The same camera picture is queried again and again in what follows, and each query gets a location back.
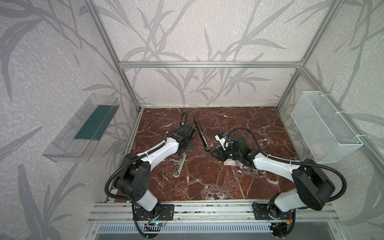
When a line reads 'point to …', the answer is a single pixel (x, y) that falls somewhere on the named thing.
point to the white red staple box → (231, 162)
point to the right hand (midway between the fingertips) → (212, 147)
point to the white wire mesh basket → (329, 137)
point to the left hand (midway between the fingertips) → (188, 142)
